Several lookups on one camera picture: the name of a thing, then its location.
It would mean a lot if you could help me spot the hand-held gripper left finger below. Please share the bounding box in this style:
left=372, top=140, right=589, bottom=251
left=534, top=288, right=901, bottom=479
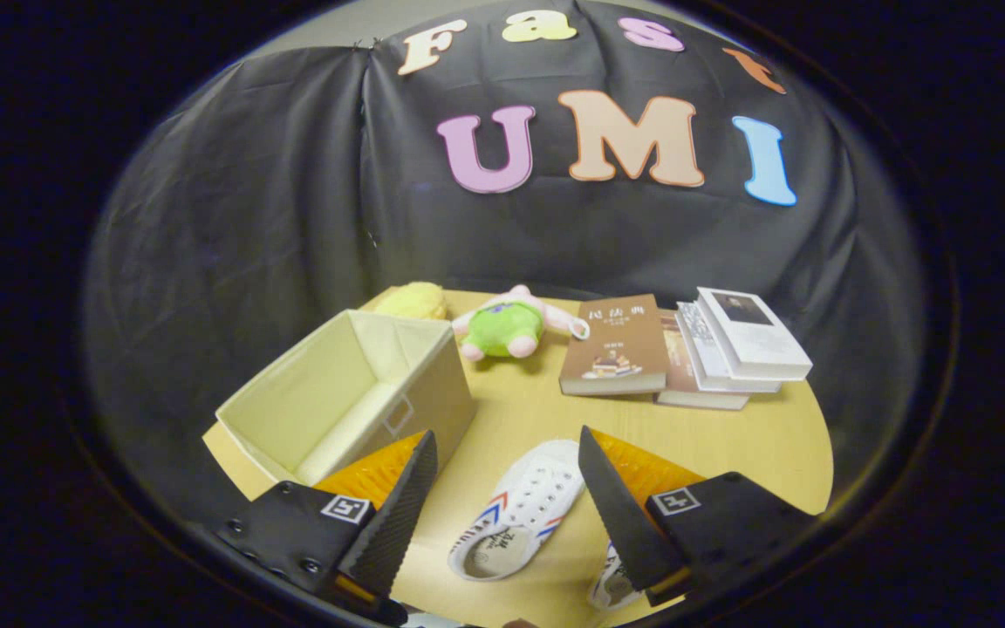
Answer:
left=215, top=429, right=439, bottom=611

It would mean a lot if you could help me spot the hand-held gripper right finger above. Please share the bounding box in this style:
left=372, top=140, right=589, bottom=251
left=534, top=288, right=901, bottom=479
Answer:
left=578, top=426, right=817, bottom=607

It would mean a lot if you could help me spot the white canvas shoe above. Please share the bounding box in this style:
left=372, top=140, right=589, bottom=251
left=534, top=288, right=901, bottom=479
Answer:
left=448, top=439, right=588, bottom=582
left=588, top=541, right=643, bottom=611

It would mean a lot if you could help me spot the beige fabric storage box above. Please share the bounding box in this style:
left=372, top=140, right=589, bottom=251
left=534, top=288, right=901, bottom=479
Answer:
left=215, top=309, right=477, bottom=486

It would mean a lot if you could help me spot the brown illustrated book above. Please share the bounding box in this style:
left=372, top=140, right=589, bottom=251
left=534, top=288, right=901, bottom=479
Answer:
left=558, top=294, right=669, bottom=398

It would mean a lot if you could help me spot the white patterned book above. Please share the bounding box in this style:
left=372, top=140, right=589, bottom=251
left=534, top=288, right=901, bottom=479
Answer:
left=675, top=301, right=783, bottom=393

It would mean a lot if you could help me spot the yellow plush toy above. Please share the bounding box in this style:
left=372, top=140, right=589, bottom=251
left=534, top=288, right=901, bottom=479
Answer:
left=373, top=281, right=448, bottom=321

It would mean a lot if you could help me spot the green and pink plush toy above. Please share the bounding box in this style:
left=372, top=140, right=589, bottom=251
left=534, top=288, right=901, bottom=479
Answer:
left=452, top=284, right=591, bottom=363

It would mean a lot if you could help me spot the white book with portrait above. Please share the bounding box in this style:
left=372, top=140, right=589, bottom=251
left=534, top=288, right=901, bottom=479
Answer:
left=696, top=287, right=814, bottom=382

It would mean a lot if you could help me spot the black backdrop cloth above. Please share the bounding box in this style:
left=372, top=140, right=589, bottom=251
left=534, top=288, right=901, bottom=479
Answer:
left=84, top=0, right=926, bottom=524

